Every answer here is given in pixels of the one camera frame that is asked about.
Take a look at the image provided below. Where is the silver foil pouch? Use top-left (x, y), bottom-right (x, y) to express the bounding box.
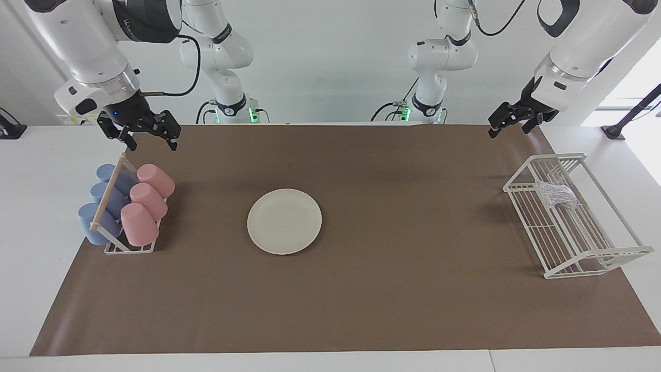
top-left (537, 181), bottom-right (577, 210)

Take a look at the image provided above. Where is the cream round plate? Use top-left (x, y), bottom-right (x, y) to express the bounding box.
top-left (247, 188), bottom-right (323, 256)

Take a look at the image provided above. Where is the blue plastic cup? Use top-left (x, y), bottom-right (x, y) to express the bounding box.
top-left (90, 182), bottom-right (131, 220)
top-left (77, 203), bottom-right (122, 245)
top-left (96, 164), bottom-right (137, 196)

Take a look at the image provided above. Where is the pink plastic cup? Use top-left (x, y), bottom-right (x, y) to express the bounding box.
top-left (130, 182), bottom-right (168, 221)
top-left (137, 164), bottom-right (176, 199)
top-left (120, 203), bottom-right (160, 247)

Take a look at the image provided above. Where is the black stand pole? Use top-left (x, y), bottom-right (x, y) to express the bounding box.
top-left (601, 84), bottom-right (661, 141)

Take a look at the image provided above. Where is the brown table mat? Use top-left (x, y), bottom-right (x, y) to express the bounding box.
top-left (29, 124), bottom-right (661, 357)

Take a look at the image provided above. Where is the black right arm base cable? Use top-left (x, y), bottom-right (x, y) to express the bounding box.
top-left (195, 100), bottom-right (217, 125)

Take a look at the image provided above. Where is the black arm base cable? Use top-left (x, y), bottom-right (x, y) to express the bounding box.
top-left (195, 100), bottom-right (217, 125)
top-left (370, 77), bottom-right (420, 122)

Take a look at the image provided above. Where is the wire cup rack wooden handle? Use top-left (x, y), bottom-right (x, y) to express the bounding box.
top-left (90, 153), bottom-right (166, 254)

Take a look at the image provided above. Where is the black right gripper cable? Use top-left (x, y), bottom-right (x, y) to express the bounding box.
top-left (139, 21), bottom-right (202, 99)

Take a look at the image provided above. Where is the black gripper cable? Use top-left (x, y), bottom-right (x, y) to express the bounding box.
top-left (467, 0), bottom-right (527, 37)
top-left (139, 21), bottom-right (202, 99)

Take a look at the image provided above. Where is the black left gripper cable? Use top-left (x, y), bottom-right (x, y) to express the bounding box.
top-left (467, 0), bottom-right (527, 37)

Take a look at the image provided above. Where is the white wire dish rack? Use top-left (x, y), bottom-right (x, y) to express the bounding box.
top-left (503, 153), bottom-right (655, 280)

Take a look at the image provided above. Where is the black left arm base cable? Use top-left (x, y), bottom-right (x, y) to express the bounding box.
top-left (370, 77), bottom-right (420, 122)

